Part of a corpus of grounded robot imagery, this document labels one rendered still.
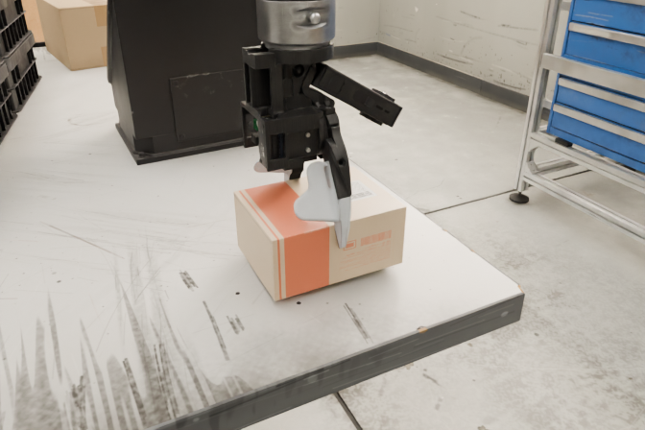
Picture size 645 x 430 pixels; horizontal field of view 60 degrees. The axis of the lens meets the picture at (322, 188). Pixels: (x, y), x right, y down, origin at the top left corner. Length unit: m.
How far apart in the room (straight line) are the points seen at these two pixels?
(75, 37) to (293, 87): 1.12
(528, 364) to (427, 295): 1.03
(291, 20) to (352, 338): 0.31
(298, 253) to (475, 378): 1.05
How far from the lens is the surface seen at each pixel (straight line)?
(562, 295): 1.93
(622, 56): 2.07
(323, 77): 0.56
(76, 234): 0.80
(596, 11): 2.12
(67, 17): 1.61
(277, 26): 0.52
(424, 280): 0.66
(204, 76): 0.96
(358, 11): 4.67
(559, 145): 2.24
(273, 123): 0.53
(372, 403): 1.46
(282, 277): 0.58
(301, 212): 0.55
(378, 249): 0.63
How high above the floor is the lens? 1.08
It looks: 27 degrees down
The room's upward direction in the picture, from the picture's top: straight up
